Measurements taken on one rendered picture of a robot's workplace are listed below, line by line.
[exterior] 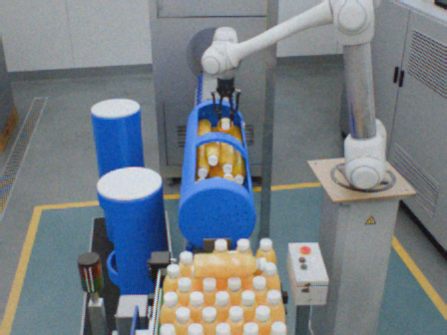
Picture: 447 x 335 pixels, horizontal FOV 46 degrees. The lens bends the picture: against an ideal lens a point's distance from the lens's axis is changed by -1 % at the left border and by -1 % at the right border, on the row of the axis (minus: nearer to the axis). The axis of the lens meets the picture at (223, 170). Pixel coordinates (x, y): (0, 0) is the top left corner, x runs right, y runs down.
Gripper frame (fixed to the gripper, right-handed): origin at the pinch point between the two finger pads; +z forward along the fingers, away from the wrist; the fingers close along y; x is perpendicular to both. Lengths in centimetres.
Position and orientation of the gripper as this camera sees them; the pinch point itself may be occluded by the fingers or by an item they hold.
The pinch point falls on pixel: (225, 120)
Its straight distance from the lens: 242.5
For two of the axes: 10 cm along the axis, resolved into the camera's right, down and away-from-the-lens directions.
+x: 0.2, 4.7, -8.8
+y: -10.0, 0.1, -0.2
